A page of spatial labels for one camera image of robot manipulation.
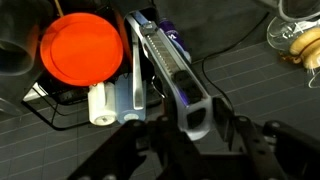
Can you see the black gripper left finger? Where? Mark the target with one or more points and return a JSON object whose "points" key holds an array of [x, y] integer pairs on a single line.
{"points": [[120, 155]]}

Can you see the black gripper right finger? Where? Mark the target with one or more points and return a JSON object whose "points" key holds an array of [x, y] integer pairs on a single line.
{"points": [[276, 150]]}

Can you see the grey safety knife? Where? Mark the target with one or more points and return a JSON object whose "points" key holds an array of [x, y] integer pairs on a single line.
{"points": [[188, 103]]}

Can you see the blue plastic utensil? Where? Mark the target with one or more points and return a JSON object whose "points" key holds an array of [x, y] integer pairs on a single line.
{"points": [[124, 100]]}

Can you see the white plastic utensil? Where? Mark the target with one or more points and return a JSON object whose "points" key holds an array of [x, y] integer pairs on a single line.
{"points": [[101, 103]]}

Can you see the orange round lid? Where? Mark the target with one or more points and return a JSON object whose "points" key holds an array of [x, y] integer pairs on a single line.
{"points": [[81, 49]]}

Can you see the black wire dish rack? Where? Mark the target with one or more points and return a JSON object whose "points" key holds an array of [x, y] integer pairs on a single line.
{"points": [[66, 94]]}

